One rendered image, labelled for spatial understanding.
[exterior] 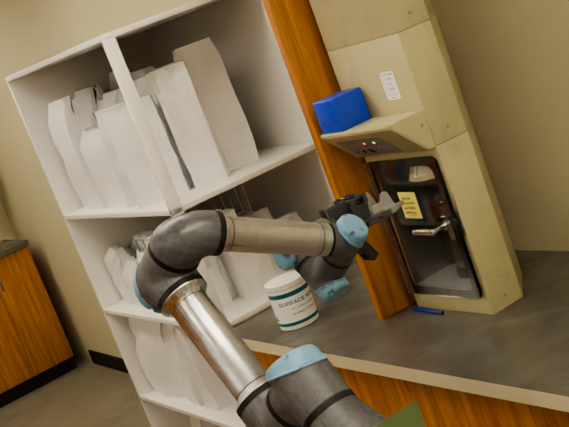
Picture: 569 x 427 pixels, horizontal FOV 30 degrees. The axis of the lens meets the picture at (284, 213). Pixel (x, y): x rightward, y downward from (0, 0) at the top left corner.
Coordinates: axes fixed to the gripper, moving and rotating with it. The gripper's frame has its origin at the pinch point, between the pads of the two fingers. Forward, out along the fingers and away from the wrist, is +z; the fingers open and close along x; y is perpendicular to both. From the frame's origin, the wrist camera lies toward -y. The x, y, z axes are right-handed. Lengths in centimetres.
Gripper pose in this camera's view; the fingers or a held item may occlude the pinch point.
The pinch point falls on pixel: (392, 206)
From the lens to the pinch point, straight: 267.3
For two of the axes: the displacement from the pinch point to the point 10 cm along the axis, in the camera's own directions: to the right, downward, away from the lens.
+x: -5.1, 0.1, 8.6
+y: -3.5, -9.2, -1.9
